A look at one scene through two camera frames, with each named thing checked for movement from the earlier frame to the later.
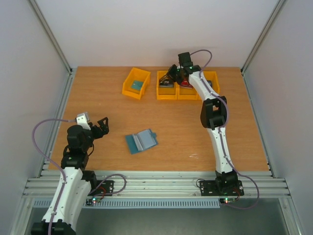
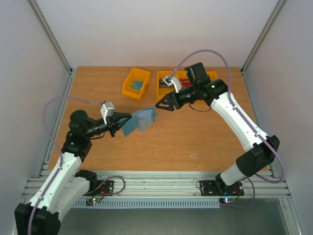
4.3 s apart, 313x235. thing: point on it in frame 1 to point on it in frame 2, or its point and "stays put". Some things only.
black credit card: (166, 84) stays put
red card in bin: (185, 82) stays put
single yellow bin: (135, 82) stays put
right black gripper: (172, 73) to (173, 100)
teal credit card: (136, 85) stays put
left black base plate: (103, 188) stays put
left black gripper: (105, 129) to (117, 121)
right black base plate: (226, 188) stays put
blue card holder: (142, 140) to (140, 119)
